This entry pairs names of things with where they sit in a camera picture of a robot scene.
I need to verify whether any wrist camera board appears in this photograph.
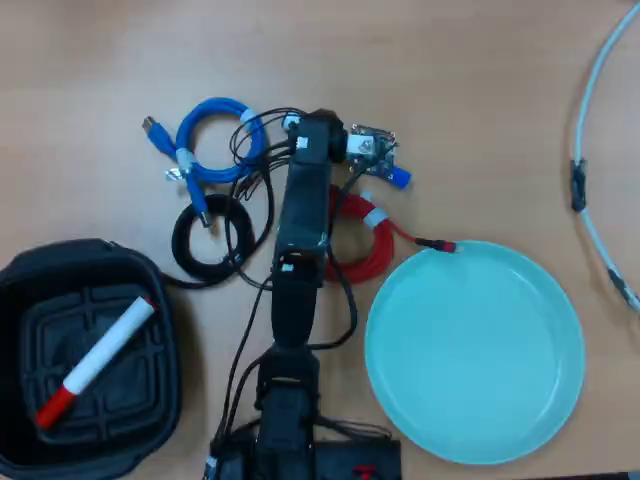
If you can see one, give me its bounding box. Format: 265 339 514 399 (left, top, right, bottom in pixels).
347 122 401 177

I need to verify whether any white marker pen red cap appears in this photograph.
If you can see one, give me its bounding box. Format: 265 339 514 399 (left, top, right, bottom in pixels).
34 295 157 430

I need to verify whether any blue charging cable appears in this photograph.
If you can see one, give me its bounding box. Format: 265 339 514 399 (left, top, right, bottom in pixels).
140 96 269 229

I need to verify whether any black square bowl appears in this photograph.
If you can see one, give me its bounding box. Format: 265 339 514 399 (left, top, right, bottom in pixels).
0 238 181 480

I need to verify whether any long white cable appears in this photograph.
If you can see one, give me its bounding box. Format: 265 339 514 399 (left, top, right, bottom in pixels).
569 0 640 316

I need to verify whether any green round bowl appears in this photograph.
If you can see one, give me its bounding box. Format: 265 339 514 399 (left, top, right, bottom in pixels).
364 240 586 466

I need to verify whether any black tape wrap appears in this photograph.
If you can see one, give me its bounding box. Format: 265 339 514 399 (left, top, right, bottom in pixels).
606 267 632 304

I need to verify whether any black charging cable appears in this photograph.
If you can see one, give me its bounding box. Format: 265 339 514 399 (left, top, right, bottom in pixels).
159 164 276 290

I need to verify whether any red charging cable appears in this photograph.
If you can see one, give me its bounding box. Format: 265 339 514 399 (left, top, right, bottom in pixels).
324 184 459 285

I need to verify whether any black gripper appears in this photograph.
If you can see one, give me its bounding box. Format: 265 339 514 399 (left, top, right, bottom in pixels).
287 108 349 169

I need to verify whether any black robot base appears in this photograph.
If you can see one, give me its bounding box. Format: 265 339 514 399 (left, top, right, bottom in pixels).
209 438 403 480

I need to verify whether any black cable clip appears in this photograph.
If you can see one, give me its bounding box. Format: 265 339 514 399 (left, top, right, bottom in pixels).
569 158 588 212

